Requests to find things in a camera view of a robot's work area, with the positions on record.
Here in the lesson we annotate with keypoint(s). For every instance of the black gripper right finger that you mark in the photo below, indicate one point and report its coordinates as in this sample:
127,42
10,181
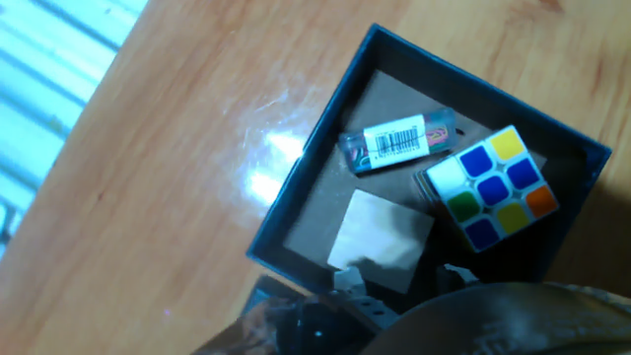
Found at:
456,277

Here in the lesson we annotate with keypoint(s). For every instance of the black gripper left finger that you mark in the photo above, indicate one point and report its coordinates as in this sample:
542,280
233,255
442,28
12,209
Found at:
352,283

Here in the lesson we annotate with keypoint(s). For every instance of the pale wooden cube block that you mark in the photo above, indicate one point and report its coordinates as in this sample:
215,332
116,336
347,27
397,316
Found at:
379,232

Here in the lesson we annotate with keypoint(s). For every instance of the dark blue gift box base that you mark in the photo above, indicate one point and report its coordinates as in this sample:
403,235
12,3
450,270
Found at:
384,98

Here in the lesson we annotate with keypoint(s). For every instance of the small Rubik's cube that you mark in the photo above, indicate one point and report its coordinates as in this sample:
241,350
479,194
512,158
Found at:
493,190

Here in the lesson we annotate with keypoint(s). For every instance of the small grey cube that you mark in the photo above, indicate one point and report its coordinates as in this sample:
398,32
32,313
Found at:
397,140

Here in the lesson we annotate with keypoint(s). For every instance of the glossy wooden board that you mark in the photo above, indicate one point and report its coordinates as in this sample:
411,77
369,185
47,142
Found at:
172,197

